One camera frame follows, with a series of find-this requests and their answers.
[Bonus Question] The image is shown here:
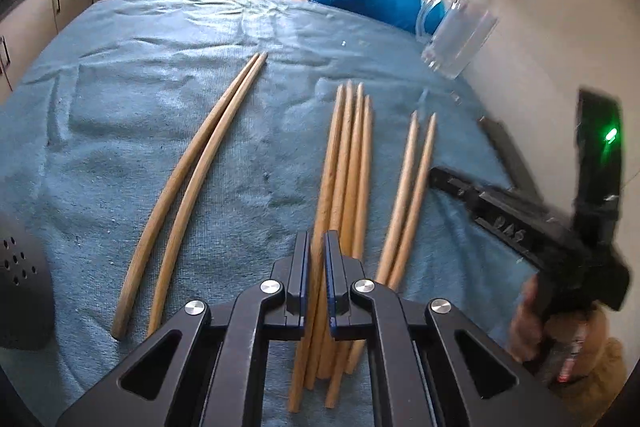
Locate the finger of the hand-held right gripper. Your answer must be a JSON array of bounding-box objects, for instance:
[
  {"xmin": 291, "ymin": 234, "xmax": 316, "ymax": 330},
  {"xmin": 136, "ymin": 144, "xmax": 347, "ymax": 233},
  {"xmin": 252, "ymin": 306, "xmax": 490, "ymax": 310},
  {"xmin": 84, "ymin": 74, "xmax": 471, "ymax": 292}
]
[
  {"xmin": 429, "ymin": 165, "xmax": 577, "ymax": 269},
  {"xmin": 477, "ymin": 117, "xmax": 545, "ymax": 204}
]

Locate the black perforated utensil holder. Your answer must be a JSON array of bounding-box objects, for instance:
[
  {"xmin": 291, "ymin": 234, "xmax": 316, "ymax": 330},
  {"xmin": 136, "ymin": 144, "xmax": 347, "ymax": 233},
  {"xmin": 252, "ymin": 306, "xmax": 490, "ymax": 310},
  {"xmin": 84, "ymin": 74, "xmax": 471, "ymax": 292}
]
[{"xmin": 0, "ymin": 211, "xmax": 55, "ymax": 350}]

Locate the clear glass mug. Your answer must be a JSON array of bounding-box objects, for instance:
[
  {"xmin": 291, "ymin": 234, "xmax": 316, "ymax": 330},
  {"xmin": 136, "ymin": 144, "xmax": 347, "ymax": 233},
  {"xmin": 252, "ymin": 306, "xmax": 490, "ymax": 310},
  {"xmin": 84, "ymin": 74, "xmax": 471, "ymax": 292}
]
[{"xmin": 421, "ymin": 0, "xmax": 501, "ymax": 80}]

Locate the person's right hand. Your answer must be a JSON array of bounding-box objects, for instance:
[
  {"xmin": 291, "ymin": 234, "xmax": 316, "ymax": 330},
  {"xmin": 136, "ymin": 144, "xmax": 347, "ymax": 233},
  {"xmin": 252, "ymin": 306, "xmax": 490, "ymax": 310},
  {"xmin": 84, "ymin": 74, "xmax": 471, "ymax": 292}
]
[{"xmin": 507, "ymin": 279, "xmax": 549, "ymax": 362}]

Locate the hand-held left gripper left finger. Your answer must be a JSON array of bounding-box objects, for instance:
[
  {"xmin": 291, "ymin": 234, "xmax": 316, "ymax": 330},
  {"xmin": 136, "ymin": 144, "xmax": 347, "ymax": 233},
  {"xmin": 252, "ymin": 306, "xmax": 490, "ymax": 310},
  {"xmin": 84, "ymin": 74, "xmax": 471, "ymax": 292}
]
[{"xmin": 57, "ymin": 230, "xmax": 312, "ymax": 427}]

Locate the blue towel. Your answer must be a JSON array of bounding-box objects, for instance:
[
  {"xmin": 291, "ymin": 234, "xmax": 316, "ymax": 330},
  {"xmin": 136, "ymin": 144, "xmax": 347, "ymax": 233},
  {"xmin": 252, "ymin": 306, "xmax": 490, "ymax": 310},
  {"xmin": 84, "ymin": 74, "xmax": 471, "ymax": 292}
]
[{"xmin": 0, "ymin": 0, "xmax": 546, "ymax": 427}]

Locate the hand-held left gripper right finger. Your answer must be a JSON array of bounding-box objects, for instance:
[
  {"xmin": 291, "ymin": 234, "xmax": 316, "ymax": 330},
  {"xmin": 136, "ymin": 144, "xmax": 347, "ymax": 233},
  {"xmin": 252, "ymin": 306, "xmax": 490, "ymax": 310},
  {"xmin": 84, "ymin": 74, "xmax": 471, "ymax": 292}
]
[{"xmin": 323, "ymin": 230, "xmax": 576, "ymax": 427}]

